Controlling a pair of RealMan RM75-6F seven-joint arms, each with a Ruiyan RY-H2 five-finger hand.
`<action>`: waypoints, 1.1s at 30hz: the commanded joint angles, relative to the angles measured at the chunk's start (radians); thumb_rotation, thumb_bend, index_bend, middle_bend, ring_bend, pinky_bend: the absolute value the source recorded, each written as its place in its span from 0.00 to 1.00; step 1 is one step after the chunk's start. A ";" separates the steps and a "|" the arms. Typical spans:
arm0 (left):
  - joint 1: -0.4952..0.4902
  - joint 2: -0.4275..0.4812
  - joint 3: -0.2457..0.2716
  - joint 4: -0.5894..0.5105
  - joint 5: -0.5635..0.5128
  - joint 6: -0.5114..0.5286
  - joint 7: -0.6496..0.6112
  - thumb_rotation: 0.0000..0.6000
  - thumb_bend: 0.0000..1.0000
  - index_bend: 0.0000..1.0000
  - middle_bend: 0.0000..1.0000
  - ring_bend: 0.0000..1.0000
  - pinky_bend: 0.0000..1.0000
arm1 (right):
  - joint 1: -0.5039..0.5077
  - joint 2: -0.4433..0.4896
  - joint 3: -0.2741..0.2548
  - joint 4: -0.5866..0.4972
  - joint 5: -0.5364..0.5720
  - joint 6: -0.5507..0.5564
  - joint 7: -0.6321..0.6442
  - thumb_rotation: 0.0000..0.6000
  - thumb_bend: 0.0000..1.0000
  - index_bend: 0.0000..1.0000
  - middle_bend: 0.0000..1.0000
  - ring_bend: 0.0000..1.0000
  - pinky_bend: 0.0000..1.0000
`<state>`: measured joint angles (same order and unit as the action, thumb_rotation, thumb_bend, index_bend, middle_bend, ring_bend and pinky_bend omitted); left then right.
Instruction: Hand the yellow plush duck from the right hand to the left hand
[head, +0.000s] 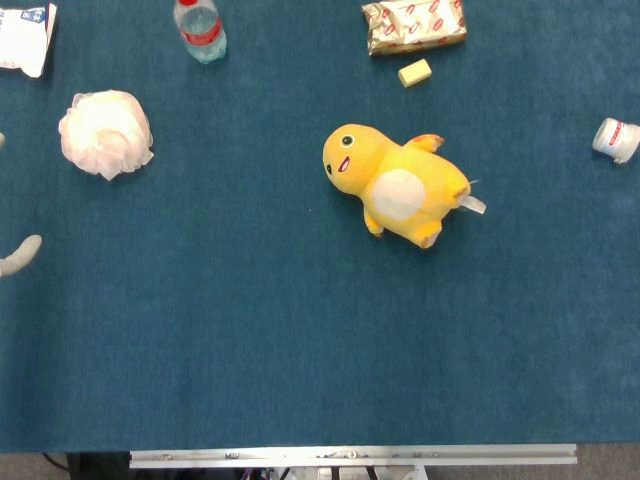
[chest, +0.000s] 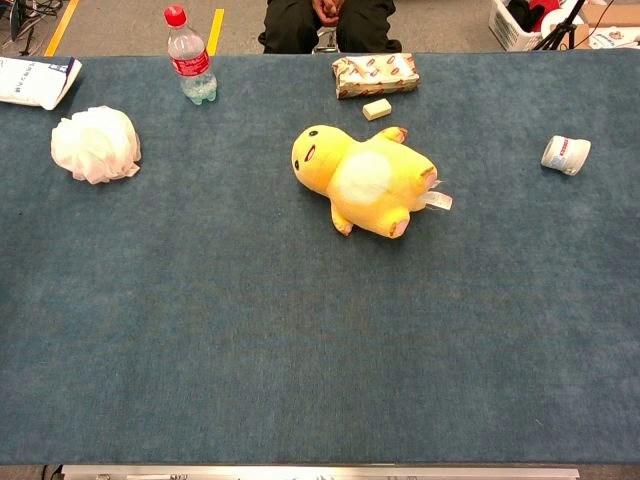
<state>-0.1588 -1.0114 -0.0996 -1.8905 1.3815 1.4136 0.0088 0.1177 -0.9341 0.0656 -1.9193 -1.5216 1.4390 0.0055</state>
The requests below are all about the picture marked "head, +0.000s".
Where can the gold snack package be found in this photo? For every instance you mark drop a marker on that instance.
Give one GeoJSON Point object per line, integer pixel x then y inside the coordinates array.
{"type": "Point", "coordinates": [415, 25]}

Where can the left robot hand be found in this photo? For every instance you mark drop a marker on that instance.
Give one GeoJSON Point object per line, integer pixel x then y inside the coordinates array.
{"type": "Point", "coordinates": [22, 257]}

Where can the blue felt table cover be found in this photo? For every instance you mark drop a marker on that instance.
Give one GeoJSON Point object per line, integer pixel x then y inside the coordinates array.
{"type": "Point", "coordinates": [250, 300]}

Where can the clear bottle with red label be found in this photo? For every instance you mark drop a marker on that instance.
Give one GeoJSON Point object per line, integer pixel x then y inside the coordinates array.
{"type": "Point", "coordinates": [201, 35]}

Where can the small yellow block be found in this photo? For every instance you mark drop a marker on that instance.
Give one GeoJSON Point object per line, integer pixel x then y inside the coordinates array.
{"type": "Point", "coordinates": [415, 73]}

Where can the yellow plush toy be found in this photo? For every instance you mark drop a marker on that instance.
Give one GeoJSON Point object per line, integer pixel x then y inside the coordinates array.
{"type": "Point", "coordinates": [400, 170]}

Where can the aluminium profile rail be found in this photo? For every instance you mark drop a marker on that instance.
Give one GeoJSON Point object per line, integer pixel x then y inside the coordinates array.
{"type": "Point", "coordinates": [350, 455]}

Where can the small white jar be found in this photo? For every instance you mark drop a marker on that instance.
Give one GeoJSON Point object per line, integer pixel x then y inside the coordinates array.
{"type": "Point", "coordinates": [617, 137]}

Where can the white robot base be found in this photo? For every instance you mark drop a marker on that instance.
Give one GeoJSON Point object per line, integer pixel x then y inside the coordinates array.
{"type": "Point", "coordinates": [350, 474]}

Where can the white mesh bath pouf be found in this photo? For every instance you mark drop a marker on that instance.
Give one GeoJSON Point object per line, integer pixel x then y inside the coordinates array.
{"type": "Point", "coordinates": [105, 132]}

